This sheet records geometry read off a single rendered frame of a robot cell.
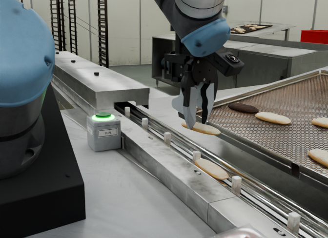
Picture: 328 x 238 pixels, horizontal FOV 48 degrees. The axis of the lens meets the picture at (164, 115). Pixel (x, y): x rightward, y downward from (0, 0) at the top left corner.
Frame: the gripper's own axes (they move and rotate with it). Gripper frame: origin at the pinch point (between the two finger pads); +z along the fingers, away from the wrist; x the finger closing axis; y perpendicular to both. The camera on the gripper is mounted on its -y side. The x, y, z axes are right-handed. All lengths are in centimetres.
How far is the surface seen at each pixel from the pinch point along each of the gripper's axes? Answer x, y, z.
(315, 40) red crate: -344, 134, 4
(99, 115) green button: 7.4, 26.1, 2.6
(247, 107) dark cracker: -23.4, 4.1, 1.6
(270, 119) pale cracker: -19.5, -5.1, 2.1
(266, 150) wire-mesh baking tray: -4.9, -13.1, 4.1
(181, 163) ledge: 6.4, -0.9, 7.2
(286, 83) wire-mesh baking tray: -47.6, 6.6, -1.6
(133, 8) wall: -459, 588, -35
